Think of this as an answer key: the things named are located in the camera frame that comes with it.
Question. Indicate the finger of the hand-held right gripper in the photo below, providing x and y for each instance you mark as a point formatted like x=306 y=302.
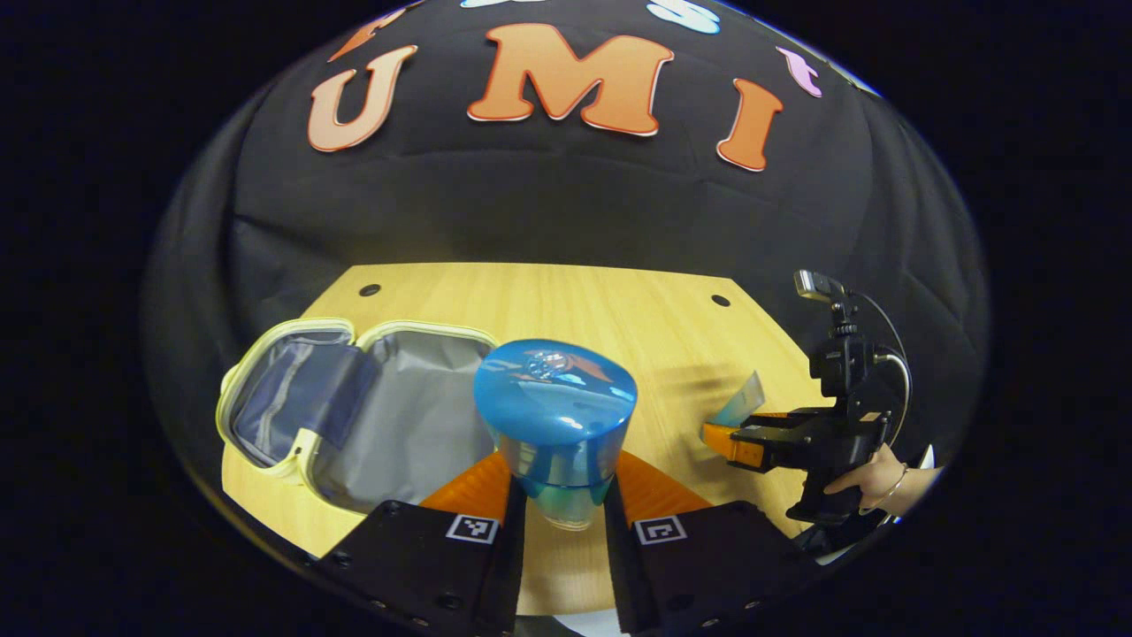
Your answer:
x=783 y=418
x=738 y=445

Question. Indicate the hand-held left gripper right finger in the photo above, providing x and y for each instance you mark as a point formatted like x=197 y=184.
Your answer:
x=619 y=566

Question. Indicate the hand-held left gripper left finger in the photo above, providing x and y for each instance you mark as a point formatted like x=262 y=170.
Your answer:
x=513 y=566

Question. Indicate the blue white cosmetic tube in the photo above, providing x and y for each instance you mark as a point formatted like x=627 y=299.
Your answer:
x=741 y=407

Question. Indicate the blue cosmetic bottle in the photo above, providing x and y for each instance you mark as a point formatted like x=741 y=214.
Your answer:
x=553 y=407

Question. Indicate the pale yellow suitcase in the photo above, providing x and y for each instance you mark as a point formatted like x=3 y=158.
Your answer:
x=416 y=425

